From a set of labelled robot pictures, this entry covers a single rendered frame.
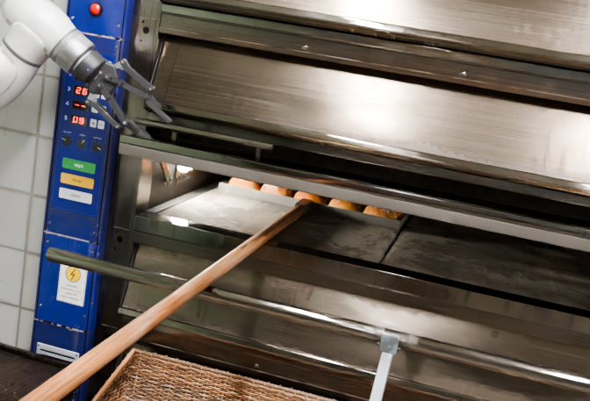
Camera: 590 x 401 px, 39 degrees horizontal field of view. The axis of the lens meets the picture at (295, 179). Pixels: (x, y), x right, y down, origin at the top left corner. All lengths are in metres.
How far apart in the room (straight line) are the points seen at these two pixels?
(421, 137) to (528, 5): 0.36
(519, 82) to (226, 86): 0.66
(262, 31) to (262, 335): 0.72
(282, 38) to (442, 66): 0.37
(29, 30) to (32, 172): 0.43
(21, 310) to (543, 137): 1.38
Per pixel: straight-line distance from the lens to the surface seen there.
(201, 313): 2.06
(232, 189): 2.46
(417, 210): 1.73
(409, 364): 1.97
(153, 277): 1.67
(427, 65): 1.86
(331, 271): 1.95
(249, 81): 1.95
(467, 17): 1.84
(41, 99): 2.17
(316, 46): 1.90
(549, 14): 1.85
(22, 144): 2.21
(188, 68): 2.00
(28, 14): 1.92
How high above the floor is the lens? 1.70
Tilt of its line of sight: 11 degrees down
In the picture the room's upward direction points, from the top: 9 degrees clockwise
